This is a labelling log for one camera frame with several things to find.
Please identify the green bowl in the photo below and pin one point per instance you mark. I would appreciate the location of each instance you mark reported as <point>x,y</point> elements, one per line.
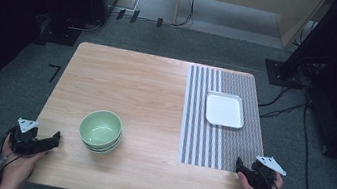
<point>113,146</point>
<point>100,128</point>
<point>107,152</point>

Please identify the black angled tape mark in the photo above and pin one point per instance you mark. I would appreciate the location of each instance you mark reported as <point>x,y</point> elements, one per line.
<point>55,72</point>

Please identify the black stand base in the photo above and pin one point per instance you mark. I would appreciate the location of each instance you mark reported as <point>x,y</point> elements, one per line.
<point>282,74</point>
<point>59,32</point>

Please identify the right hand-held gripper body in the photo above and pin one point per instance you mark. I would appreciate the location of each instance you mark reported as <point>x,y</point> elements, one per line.
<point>265,174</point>

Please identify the white square plate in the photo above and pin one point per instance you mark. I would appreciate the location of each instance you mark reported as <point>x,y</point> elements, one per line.
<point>224,110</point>

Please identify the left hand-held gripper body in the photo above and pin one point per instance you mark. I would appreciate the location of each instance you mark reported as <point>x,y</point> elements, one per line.
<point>24,140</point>

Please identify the black tape strip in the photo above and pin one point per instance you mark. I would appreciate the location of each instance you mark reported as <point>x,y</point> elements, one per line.
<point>120,14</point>
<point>159,22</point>
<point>134,16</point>

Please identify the grey striped placemat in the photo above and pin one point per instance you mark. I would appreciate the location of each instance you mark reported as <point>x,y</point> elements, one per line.
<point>243,146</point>

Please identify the person's left hand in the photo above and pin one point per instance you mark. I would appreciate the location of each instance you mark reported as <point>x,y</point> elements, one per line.
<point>15,169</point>

